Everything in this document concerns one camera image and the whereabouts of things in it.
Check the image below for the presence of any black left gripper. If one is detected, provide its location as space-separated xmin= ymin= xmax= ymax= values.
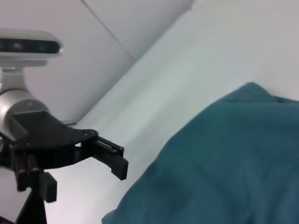
xmin=9 ymin=110 xmax=129 ymax=203

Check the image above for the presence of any teal T-shirt with beige print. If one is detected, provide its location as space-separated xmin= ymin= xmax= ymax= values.
xmin=101 ymin=82 xmax=299 ymax=224

